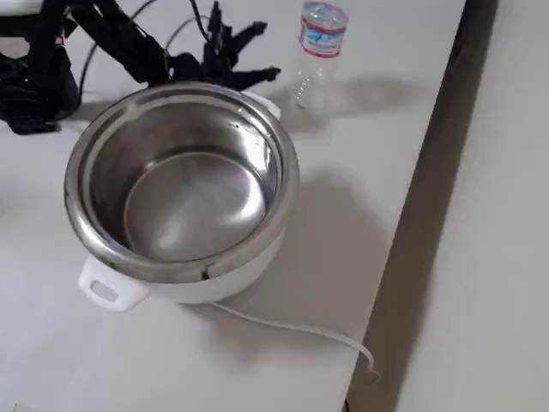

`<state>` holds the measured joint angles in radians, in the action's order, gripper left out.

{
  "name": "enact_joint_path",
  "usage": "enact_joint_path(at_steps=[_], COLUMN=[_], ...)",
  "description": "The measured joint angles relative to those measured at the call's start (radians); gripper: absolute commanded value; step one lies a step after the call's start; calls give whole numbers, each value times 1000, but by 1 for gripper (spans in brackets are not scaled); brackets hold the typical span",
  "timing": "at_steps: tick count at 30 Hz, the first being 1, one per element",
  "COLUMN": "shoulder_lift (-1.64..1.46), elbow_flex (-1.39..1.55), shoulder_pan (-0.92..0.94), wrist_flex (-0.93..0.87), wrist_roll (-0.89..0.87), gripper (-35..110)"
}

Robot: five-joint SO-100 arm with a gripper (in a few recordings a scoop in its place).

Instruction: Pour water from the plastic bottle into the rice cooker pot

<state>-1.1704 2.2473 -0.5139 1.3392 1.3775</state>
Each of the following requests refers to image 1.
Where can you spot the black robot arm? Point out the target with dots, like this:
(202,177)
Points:
(120,38)

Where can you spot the clear plastic water bottle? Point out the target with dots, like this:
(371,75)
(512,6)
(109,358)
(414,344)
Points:
(321,43)

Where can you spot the white plastic container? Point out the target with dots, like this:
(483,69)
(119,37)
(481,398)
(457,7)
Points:
(240,283)

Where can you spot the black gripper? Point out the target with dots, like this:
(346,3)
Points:
(218,64)

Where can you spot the stainless steel inner pot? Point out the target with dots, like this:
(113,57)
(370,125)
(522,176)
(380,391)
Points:
(193,206)

